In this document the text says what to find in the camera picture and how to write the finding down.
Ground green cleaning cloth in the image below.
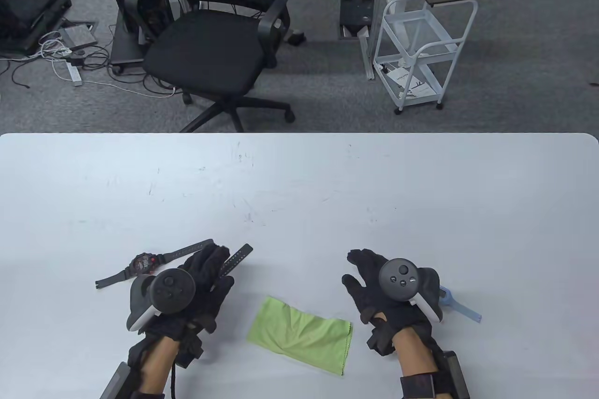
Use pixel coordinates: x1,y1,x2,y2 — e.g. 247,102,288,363
247,295,353,376

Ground person's left forearm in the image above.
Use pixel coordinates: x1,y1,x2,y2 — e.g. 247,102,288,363
139,336,181,396

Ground black computer cart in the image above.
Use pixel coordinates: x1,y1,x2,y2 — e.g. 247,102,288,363
96,0,188,74

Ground grey floor plate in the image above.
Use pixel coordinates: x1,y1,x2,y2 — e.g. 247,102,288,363
57,20,100,50

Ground black floor cables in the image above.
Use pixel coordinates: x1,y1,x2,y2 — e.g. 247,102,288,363
0,55,32,90

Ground white cable bundle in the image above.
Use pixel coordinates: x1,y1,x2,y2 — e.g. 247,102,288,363
40,30,177,99

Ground white metal stand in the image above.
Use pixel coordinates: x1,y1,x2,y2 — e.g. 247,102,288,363
359,0,391,81

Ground black open floor hatch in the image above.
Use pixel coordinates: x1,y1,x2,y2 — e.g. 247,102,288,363
339,0,375,39

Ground black glove sensor box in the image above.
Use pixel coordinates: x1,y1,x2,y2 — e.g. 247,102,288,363
366,319,396,356
177,324,205,368

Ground light blue watch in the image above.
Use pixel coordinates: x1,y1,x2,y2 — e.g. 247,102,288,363
439,284,482,323

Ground person's right hand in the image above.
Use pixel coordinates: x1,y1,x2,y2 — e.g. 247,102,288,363
342,249,432,338

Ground black watch with red face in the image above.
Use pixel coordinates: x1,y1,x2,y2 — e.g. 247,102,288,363
95,240,215,290

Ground black mesh office chair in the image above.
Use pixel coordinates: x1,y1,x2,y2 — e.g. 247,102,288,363
124,0,296,133

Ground person's left hand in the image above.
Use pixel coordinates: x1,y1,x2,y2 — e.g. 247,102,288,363
143,240,234,342

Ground white paper booklet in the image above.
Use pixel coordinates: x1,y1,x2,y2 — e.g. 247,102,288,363
386,67,432,99

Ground black watch with grey face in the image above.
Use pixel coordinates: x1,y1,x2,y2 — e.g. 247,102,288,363
213,244,254,290

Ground white wire rolling cart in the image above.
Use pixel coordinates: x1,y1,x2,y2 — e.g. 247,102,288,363
373,0,479,115

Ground black forearm band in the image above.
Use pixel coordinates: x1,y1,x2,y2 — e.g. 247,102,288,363
400,373,452,399

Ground black wrist camera unit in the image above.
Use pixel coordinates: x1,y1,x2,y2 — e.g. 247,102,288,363
99,362,141,399
440,351,471,399

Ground person's right forearm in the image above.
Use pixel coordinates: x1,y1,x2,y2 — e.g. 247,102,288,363
393,326,443,378

